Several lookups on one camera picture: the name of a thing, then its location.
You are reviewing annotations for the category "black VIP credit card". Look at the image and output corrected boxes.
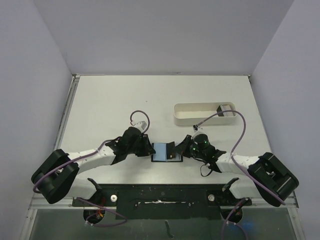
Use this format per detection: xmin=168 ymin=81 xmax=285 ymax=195
xmin=166 ymin=141 xmax=176 ymax=160

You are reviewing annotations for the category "black card holder wallet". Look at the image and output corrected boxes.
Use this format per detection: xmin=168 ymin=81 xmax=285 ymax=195
xmin=151 ymin=142 xmax=183 ymax=163

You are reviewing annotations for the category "stack of silver credit cards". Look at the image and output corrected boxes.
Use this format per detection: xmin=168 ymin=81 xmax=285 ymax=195
xmin=216 ymin=104 xmax=234 ymax=117

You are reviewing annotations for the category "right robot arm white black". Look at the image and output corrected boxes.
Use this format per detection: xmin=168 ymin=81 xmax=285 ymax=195
xmin=174 ymin=133 xmax=299 ymax=207

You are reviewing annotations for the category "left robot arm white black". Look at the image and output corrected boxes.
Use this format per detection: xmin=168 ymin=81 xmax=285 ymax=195
xmin=31 ymin=126 xmax=156 ymax=206

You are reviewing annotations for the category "white oblong plastic tray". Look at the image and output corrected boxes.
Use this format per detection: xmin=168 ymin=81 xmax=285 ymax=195
xmin=173 ymin=102 xmax=237 ymax=127

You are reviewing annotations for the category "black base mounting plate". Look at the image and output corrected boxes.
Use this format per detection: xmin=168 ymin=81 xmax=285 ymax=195
xmin=89 ymin=183 xmax=240 ymax=220

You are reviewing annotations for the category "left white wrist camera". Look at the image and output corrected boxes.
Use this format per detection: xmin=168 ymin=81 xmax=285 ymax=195
xmin=130 ymin=121 xmax=147 ymax=133

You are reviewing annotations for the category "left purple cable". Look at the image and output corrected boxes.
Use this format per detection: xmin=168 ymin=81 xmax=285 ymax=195
xmin=32 ymin=110 xmax=150 ymax=228

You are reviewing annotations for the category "black wire loop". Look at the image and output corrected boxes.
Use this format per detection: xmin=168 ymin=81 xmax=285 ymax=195
xmin=199 ymin=163 xmax=213 ymax=178

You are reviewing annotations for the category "right aluminium frame rail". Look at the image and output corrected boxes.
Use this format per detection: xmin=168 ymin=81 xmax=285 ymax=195
xmin=284 ymin=191 xmax=299 ymax=208

